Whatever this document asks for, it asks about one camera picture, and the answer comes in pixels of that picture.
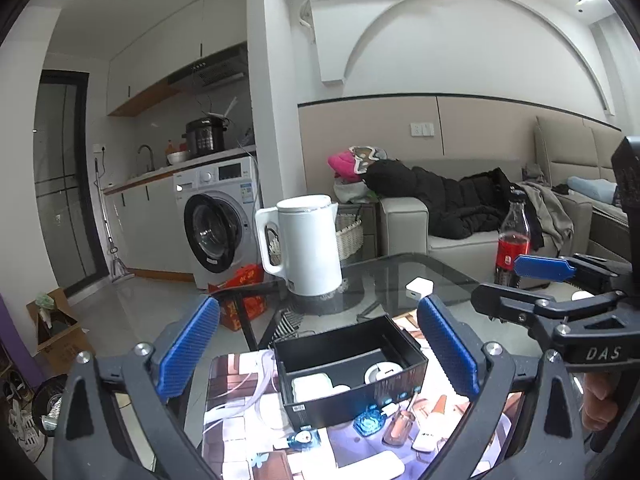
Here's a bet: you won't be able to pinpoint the kitchen counter cabinet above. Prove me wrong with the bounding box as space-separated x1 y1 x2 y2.
102 167 196 278

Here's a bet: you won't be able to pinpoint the white charger cube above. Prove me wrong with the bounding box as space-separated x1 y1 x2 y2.
405 276 435 303

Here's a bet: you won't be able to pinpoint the pink knit hat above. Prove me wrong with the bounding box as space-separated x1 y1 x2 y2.
327 150 368 184

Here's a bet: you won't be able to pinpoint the cardboard box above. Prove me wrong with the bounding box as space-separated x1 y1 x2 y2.
26 287 96 376

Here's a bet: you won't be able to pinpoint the white upper cabinet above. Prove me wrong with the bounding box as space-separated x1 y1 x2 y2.
106 0 248 117

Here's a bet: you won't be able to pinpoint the patterned grey cap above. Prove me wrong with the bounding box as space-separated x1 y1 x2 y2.
350 146 389 173

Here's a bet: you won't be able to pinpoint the person's right hand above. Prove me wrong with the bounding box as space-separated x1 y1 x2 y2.
582 374 621 433

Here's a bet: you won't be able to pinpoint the white tube with orange cap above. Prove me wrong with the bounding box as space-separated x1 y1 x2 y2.
412 394 451 453

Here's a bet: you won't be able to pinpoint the white washing machine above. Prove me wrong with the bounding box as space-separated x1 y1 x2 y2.
172 156 263 291

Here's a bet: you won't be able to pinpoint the white electric kettle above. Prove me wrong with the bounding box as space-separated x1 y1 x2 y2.
255 194 344 297

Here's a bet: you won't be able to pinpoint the small blue white packet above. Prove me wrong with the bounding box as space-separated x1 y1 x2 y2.
287 429 321 448

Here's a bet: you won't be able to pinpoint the grey garment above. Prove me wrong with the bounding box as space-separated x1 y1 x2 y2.
520 180 576 256

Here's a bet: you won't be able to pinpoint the white green cloth bundle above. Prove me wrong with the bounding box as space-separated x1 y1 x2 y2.
334 180 372 205

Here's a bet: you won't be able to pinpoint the white packets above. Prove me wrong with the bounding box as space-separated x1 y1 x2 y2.
291 374 335 403

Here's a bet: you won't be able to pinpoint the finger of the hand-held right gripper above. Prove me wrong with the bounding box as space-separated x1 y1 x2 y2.
514 254 623 292
471 283 568 347

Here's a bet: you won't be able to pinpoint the range hood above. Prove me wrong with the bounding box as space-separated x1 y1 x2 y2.
165 45 249 93

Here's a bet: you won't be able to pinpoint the black framed glass door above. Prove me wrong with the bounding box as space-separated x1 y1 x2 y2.
34 71 111 291

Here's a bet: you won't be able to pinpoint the black puffer jacket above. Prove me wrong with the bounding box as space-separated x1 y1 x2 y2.
361 159 546 253

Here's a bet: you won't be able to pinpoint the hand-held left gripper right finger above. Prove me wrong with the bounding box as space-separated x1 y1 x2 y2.
416 294 588 480

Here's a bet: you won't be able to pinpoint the black storage box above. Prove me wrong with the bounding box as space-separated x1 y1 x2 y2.
272 314 429 433

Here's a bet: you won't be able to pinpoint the wicker basket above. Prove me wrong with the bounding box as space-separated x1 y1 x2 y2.
335 212 364 261

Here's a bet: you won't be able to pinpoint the shoe rack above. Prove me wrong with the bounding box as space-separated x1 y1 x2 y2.
0 355 36 461

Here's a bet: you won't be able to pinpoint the printed desk mat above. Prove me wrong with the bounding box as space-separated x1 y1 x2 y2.
200 310 531 480

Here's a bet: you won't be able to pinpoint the white pipe cover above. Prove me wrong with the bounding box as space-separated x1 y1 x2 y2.
300 0 348 85

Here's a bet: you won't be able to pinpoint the black pressure cooker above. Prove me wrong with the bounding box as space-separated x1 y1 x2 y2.
185 116 229 158

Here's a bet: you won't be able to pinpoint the cola bottle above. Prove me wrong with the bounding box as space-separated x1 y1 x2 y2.
494 189 533 288

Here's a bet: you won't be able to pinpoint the beige sofa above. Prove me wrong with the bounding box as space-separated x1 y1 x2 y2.
378 115 640 271

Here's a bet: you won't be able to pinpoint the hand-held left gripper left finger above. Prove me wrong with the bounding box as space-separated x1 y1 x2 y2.
52 294 236 480

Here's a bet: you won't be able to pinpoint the white flat box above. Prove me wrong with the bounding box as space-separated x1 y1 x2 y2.
345 452 403 480

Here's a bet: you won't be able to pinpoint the mop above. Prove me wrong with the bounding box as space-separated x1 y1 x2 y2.
94 157 135 283

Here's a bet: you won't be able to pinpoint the white round container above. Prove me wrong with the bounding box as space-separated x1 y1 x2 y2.
364 362 403 386

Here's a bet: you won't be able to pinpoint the pink glass bottle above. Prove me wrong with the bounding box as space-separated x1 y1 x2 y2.
382 392 420 447

